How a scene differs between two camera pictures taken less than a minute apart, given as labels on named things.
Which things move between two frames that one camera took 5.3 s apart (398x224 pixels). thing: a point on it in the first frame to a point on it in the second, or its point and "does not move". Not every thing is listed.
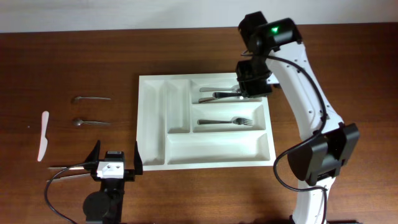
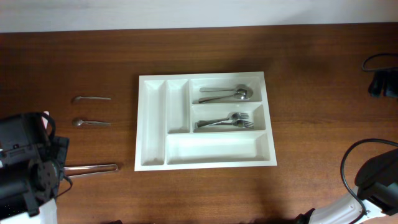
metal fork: (223, 94) to (234, 116)
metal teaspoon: (78, 122) does not move
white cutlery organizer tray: (198, 121) does not move
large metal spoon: (236, 88) does not move
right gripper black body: (251, 75) to (391, 88)
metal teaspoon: (84, 98) does not move
